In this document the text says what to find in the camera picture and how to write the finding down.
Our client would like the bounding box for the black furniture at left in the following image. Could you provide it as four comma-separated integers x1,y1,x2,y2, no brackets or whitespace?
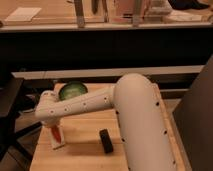
0,77,41,162

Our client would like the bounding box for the black rectangular block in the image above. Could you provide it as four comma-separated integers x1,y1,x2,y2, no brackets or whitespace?
99,129,114,154

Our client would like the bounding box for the white paper sheet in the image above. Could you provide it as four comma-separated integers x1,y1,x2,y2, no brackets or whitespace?
5,7,41,22

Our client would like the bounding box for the green bowl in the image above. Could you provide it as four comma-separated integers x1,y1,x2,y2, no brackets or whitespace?
59,81,88,100

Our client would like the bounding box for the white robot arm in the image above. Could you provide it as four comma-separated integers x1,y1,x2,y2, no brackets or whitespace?
35,73,177,171

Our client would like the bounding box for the red pepper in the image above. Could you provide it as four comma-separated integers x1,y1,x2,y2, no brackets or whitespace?
51,127,61,142

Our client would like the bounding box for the dark panel at right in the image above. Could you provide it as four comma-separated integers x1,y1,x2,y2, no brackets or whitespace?
173,55,213,171

